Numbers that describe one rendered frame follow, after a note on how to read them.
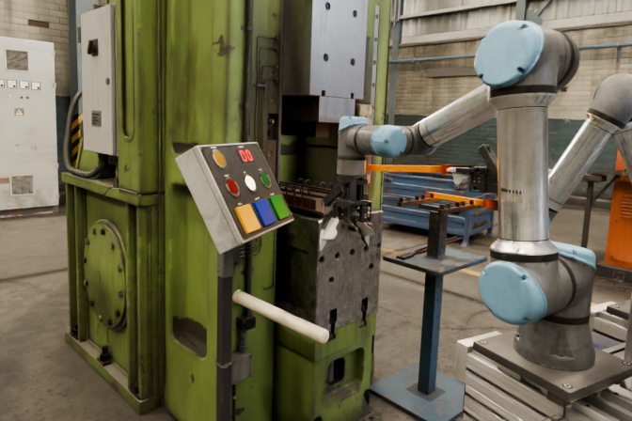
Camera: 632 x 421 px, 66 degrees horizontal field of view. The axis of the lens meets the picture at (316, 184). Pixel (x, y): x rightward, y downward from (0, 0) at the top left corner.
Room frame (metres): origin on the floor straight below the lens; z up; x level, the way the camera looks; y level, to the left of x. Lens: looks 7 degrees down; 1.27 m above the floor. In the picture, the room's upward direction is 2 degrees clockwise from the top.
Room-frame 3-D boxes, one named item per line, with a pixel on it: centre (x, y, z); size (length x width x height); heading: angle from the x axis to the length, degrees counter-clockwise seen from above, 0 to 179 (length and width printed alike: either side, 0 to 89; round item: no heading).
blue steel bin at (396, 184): (5.76, -1.43, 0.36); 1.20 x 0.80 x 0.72; 50
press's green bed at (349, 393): (2.07, 0.04, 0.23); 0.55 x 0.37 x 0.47; 45
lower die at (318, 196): (2.02, 0.08, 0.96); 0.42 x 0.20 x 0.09; 45
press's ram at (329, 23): (2.05, 0.05, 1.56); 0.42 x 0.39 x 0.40; 45
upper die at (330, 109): (2.02, 0.08, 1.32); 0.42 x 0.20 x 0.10; 45
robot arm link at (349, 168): (1.27, -0.09, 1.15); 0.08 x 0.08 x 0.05
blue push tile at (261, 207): (1.37, 0.15, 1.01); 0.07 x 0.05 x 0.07; 160
